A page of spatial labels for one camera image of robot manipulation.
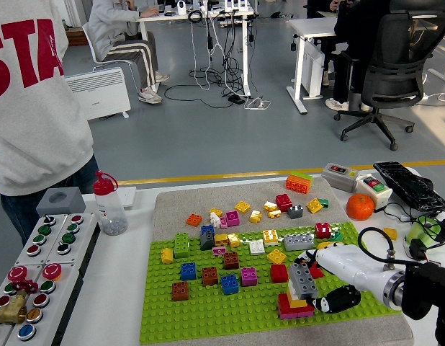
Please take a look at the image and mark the lime green long toy brick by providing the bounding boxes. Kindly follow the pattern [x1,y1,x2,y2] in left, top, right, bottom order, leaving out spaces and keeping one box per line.
[292,171,314,185]

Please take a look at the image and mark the wide pink flat toy brick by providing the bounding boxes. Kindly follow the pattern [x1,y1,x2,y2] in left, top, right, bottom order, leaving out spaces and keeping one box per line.
[279,311,315,321]

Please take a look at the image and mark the white desk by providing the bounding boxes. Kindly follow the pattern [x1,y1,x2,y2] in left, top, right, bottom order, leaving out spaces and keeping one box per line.
[286,17,346,115]
[135,0,256,98]

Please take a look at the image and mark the grey-brown mat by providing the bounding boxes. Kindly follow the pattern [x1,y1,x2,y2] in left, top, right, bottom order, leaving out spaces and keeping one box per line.
[150,177,415,346]

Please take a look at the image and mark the wooden box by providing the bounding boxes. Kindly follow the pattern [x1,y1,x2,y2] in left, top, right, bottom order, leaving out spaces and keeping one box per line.
[66,28,89,47]

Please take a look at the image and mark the green baseplate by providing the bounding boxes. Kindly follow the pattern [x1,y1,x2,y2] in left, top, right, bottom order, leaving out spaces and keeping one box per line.
[138,221,403,345]

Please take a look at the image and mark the white flat wall switch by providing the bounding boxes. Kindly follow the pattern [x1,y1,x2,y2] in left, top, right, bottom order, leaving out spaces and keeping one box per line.
[116,186,138,210]

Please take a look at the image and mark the brown toy brick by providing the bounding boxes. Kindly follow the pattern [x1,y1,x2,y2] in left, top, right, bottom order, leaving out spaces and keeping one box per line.
[202,266,219,287]
[171,280,190,302]
[223,252,241,271]

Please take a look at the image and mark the white cable bundle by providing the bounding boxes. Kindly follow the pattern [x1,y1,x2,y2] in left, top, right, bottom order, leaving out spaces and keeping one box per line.
[243,96,272,111]

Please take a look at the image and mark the lime green tall toy brick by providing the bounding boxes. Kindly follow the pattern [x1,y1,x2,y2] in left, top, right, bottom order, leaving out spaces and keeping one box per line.
[174,232,191,260]

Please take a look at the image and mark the brass valve red handwheel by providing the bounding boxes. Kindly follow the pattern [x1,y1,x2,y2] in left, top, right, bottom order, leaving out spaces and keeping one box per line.
[0,280,40,326]

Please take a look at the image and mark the orange fruit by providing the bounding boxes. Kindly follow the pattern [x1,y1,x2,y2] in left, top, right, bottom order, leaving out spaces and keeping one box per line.
[346,193,376,221]

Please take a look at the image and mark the dark grey sloped toy brick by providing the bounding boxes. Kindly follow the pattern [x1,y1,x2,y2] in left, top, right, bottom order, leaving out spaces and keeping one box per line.
[199,230,217,252]

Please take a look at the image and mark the black keyboard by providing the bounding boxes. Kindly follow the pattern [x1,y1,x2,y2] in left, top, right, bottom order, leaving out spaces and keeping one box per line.
[372,161,445,213]

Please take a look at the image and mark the white switch box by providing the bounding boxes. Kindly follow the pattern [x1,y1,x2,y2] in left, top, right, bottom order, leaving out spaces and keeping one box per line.
[355,173,394,213]

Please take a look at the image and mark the grey switch box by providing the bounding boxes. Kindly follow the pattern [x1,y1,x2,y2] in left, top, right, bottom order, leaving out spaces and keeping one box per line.
[320,162,361,192]

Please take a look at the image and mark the grey block with hole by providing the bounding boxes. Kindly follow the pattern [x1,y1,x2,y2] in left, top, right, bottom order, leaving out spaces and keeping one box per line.
[35,187,87,218]

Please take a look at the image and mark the large red toy brick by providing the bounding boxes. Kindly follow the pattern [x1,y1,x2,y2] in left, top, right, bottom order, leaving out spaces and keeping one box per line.
[278,293,316,315]

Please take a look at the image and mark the light grey long toy brick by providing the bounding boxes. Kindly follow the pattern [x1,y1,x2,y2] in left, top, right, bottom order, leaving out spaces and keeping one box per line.
[283,232,315,252]

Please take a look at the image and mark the orange long toy brick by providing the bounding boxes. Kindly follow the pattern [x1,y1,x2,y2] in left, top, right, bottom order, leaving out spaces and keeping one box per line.
[285,174,313,195]

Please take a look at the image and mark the person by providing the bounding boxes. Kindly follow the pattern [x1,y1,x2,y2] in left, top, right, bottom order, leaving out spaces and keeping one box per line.
[0,0,101,247]
[321,0,389,112]
[88,0,171,105]

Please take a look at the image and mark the black cable bundle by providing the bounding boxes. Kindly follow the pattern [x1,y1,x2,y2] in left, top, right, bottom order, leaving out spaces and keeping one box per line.
[188,9,247,97]

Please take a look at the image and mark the black office chair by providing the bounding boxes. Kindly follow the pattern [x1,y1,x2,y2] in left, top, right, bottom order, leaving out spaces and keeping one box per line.
[333,10,445,151]

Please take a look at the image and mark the white computer tower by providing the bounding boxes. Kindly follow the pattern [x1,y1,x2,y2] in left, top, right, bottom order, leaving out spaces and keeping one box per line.
[302,41,325,99]

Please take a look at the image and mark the light grey tall toy brick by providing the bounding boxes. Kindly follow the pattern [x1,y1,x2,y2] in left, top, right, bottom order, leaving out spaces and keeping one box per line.
[288,262,320,301]

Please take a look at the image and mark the white chair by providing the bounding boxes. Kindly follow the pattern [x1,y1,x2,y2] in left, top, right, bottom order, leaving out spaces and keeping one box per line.
[81,21,137,73]

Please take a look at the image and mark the red and white toy brick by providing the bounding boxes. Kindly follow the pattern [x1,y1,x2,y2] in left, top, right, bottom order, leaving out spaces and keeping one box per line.
[315,222,333,240]

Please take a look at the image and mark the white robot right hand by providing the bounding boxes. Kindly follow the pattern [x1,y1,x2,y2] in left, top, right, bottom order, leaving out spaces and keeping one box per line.
[293,243,405,314]

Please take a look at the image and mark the black power adapter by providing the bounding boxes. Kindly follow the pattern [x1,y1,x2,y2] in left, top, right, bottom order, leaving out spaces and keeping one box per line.
[408,238,431,261]

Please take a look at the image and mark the white panel heater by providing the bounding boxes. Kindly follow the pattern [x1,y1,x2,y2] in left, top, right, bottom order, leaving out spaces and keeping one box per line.
[63,67,132,122]

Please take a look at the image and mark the white flat toy brick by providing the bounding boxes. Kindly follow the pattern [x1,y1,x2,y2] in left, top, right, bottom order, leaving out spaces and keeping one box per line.
[248,239,266,257]

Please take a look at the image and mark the clear bottle red cap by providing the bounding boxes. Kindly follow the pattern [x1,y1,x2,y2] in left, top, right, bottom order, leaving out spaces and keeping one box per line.
[92,170,130,236]

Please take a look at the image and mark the grey push-button box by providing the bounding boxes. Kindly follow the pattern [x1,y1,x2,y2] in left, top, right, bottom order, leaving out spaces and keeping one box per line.
[4,264,84,346]
[14,213,69,267]
[0,265,44,346]
[45,212,101,278]

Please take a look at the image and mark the green tape roll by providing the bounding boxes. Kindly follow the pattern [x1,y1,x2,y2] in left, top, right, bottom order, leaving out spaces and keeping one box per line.
[405,216,443,249]

